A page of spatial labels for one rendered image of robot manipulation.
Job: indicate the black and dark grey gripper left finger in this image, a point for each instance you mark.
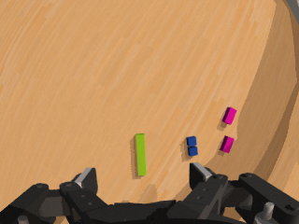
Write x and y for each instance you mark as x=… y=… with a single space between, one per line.
x=81 y=203

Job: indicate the magenta block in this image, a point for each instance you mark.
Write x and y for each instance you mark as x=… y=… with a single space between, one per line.
x=227 y=144
x=229 y=115

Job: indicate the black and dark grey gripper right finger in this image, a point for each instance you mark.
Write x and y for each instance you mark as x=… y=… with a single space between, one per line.
x=268 y=204

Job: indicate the lime green rod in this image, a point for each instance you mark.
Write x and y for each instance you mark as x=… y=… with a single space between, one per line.
x=141 y=154

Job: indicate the small blue block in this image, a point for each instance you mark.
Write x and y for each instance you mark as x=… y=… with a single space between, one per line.
x=192 y=151
x=191 y=141

